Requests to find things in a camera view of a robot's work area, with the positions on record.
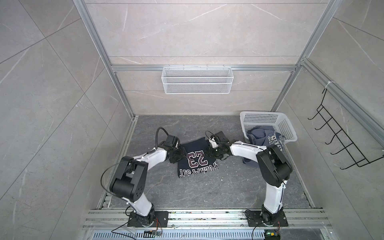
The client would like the navy tank top red trim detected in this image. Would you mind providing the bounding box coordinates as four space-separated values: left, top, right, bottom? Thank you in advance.
178 138 219 178

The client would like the grey-blue printed tank top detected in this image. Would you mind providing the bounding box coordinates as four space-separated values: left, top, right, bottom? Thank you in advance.
246 126 287 155

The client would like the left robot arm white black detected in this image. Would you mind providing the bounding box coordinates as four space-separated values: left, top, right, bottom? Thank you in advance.
109 140 184 227

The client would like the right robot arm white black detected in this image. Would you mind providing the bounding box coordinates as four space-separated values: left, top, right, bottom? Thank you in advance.
206 140 293 226

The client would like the white plastic laundry basket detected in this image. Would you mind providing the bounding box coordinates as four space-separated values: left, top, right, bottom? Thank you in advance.
240 111 298 143

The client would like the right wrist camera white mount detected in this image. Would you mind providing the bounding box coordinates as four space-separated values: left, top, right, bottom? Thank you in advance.
208 131 230 149

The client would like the left black corrugated cable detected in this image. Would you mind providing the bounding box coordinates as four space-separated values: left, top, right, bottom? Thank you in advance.
154 126 169 151

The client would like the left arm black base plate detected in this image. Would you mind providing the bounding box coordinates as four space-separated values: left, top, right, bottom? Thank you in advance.
127 211 169 228

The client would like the white wire mesh wall basket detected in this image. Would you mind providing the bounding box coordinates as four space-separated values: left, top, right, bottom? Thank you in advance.
161 67 234 95

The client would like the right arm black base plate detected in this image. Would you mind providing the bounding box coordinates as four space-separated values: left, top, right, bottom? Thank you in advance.
244 210 289 227

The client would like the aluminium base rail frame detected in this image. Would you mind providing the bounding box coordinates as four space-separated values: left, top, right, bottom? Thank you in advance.
78 209 338 240

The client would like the black wire hook rack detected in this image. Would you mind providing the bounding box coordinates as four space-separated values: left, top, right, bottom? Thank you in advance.
308 89 384 170

